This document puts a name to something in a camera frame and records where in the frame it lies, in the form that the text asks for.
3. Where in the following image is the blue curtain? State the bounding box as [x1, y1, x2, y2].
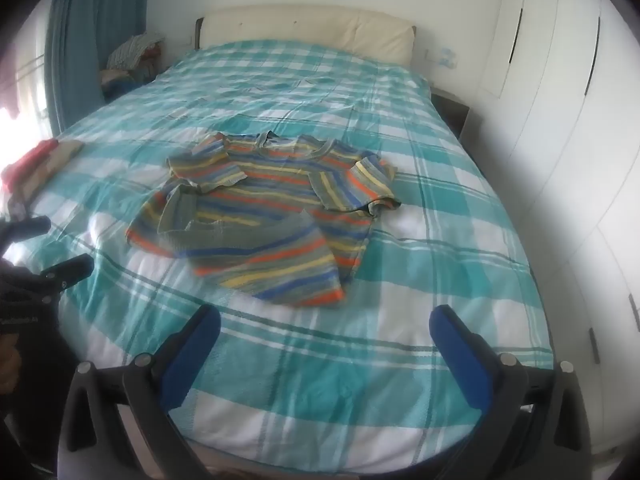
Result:
[44, 0, 151, 133]

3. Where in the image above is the person's left hand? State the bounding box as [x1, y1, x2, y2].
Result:
[0, 334, 23, 397]

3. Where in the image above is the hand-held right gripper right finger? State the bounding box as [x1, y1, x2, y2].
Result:
[429, 304, 593, 480]

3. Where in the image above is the teal plaid blanket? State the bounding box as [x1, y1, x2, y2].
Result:
[10, 40, 556, 471]

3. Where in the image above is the red folded cloth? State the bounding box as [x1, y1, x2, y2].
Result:
[0, 140, 58, 193]

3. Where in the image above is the wall socket panel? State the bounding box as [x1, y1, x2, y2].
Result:
[425, 47, 458, 69]

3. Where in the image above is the cream padded headboard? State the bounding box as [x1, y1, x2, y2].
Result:
[194, 6, 417, 66]

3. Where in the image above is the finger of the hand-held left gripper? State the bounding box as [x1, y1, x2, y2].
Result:
[0, 216, 52, 258]
[39, 253, 96, 295]

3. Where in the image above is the striped small shirt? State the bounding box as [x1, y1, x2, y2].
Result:
[125, 131, 402, 308]

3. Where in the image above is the pile of clothes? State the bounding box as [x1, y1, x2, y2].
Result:
[100, 34, 166, 101]

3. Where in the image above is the dark nightstand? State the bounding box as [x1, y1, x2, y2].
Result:
[431, 87, 472, 142]

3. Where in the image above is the white wardrobe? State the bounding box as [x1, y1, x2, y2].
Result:
[475, 0, 640, 461]

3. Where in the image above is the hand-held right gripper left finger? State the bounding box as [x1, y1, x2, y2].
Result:
[57, 304, 222, 480]

